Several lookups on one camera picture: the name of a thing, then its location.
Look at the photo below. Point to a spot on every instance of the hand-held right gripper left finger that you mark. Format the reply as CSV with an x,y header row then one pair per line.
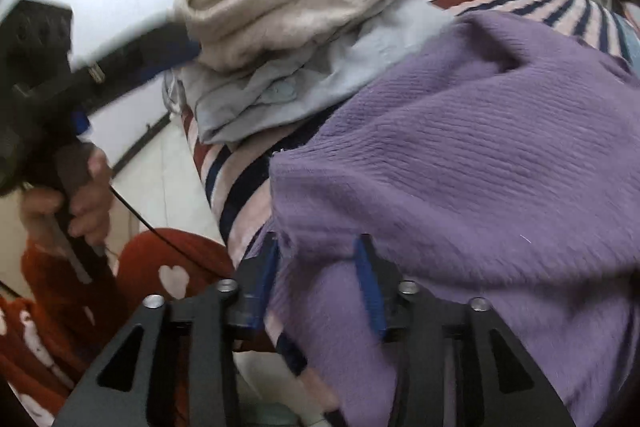
x,y
264,277

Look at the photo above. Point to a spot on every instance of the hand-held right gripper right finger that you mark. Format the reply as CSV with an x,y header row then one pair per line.
x,y
370,287

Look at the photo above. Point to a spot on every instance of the purple knit sweater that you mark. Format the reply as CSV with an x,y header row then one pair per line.
x,y
450,187

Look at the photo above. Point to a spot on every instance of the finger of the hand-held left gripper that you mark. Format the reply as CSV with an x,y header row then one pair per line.
x,y
145,52

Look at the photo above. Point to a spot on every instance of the person's left hand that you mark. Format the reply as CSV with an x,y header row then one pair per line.
x,y
87,202

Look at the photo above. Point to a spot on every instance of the red heart-print pajamas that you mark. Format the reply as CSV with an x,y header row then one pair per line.
x,y
75,307

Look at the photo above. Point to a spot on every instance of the light blue shirt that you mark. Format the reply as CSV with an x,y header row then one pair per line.
x,y
310,77

